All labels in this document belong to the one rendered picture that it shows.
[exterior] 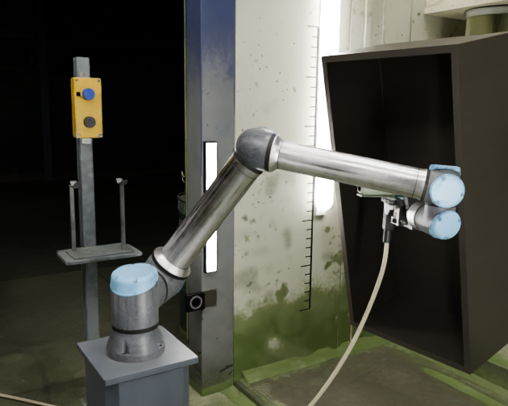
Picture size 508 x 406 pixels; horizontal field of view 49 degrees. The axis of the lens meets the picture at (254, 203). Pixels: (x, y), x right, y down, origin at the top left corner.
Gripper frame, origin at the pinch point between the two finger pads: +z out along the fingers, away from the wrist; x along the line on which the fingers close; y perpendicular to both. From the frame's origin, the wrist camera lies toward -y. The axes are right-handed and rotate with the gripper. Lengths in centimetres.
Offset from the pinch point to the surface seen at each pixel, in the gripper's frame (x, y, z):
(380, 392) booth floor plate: 31, 109, 53
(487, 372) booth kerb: 89, 102, 49
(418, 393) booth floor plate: 49, 108, 48
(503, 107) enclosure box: 37, -33, -7
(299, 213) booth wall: -1, 26, 95
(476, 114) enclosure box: 22.3, -30.0, -13.8
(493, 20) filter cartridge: 101, -77, 90
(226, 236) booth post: -43, 33, 81
